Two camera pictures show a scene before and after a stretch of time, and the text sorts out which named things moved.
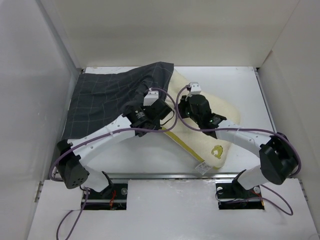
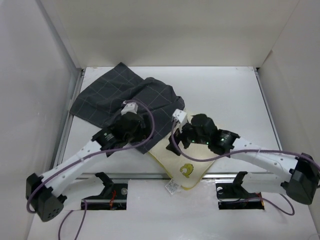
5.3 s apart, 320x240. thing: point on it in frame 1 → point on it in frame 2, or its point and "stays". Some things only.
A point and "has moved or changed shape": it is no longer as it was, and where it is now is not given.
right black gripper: (181, 105) → (177, 134)
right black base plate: (233, 196) stays
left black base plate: (113, 197) stays
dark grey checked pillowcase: (100, 98) has moved or changed shape
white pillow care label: (203, 167) → (172, 186)
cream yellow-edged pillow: (205, 147) → (188, 174)
